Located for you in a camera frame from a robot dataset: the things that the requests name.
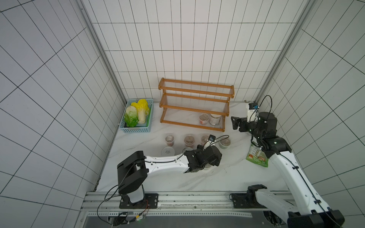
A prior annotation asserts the blue plastic basket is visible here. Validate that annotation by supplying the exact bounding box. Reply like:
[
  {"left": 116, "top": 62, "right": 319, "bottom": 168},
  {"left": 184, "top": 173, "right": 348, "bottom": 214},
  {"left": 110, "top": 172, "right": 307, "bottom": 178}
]
[{"left": 120, "top": 98, "right": 154, "bottom": 133}]

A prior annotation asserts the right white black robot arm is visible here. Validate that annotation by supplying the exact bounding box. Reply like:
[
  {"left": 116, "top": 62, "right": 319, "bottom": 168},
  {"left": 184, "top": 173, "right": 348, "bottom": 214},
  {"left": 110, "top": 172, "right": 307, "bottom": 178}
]
[{"left": 231, "top": 112, "right": 345, "bottom": 228}]

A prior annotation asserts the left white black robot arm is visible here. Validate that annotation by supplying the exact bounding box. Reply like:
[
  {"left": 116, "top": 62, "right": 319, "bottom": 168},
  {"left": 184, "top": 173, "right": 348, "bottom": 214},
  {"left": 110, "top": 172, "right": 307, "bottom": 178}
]
[{"left": 117, "top": 145, "right": 222, "bottom": 209}]

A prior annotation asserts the wooden three-tier shelf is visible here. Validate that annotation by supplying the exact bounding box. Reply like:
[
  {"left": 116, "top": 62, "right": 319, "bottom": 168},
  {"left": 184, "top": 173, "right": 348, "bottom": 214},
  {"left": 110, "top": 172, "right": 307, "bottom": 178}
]
[{"left": 158, "top": 78, "right": 235, "bottom": 132}]

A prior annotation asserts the seed jar dark label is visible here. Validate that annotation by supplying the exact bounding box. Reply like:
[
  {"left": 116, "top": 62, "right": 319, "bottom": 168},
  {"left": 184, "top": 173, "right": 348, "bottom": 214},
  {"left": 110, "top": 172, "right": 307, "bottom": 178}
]
[{"left": 165, "top": 134, "right": 175, "bottom": 147}]

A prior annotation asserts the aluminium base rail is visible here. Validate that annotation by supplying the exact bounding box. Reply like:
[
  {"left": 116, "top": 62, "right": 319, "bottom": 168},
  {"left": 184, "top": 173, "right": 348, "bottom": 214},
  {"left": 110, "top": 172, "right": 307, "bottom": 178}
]
[{"left": 82, "top": 190, "right": 310, "bottom": 219}]

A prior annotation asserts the small jar pink label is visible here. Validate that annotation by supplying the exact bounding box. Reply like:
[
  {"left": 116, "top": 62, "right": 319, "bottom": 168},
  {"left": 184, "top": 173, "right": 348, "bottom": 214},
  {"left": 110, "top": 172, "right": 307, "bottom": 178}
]
[{"left": 199, "top": 113, "right": 210, "bottom": 125}]

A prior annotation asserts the green snack packet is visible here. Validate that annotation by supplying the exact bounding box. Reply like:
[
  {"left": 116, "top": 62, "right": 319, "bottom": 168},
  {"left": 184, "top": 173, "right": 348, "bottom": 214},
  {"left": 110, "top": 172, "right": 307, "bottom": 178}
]
[{"left": 246, "top": 144, "right": 269, "bottom": 168}]

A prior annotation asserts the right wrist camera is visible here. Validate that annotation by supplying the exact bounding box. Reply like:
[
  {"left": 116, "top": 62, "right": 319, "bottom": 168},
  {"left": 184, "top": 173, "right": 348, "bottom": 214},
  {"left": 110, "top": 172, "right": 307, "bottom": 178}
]
[{"left": 246, "top": 102, "right": 259, "bottom": 123}]

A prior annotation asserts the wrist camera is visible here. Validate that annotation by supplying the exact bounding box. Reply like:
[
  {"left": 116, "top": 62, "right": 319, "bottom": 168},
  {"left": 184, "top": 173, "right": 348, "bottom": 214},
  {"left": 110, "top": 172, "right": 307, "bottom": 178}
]
[
  {"left": 203, "top": 135, "right": 216, "bottom": 149},
  {"left": 246, "top": 102, "right": 259, "bottom": 123}
]

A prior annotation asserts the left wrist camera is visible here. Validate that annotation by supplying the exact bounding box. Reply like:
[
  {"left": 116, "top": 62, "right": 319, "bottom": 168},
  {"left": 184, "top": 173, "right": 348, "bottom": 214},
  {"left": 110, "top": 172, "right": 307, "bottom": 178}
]
[{"left": 203, "top": 135, "right": 216, "bottom": 149}]

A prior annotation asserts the green napa cabbage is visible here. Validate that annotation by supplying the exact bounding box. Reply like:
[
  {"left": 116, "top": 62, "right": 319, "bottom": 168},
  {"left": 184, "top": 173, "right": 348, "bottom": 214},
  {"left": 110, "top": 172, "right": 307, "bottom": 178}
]
[{"left": 124, "top": 105, "right": 138, "bottom": 127}]

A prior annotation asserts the dark green bottle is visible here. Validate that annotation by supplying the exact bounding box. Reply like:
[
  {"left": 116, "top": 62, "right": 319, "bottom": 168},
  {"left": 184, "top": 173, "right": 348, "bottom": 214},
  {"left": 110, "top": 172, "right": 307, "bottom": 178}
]
[{"left": 182, "top": 147, "right": 193, "bottom": 154}]

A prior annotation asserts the small jar yellow label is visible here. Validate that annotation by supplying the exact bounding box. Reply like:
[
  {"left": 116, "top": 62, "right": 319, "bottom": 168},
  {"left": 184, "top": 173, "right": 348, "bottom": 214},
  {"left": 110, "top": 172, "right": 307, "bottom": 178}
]
[{"left": 204, "top": 163, "right": 211, "bottom": 170}]

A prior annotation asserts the seed jar red label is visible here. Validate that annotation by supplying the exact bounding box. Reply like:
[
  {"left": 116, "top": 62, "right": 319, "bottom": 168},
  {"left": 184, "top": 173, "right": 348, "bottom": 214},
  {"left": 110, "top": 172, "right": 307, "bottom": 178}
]
[
  {"left": 201, "top": 135, "right": 209, "bottom": 146},
  {"left": 184, "top": 135, "right": 195, "bottom": 148}
]

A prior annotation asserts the large white-lid can shelf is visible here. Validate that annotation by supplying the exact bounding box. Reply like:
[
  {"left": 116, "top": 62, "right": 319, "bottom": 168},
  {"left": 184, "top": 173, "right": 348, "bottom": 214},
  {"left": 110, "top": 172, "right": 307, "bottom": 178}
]
[{"left": 161, "top": 146, "right": 175, "bottom": 157}]

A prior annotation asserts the white can bottom shelf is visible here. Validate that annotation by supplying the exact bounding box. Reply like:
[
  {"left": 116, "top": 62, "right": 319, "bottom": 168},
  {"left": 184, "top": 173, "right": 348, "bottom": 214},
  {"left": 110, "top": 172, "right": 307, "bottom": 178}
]
[{"left": 209, "top": 114, "right": 221, "bottom": 126}]

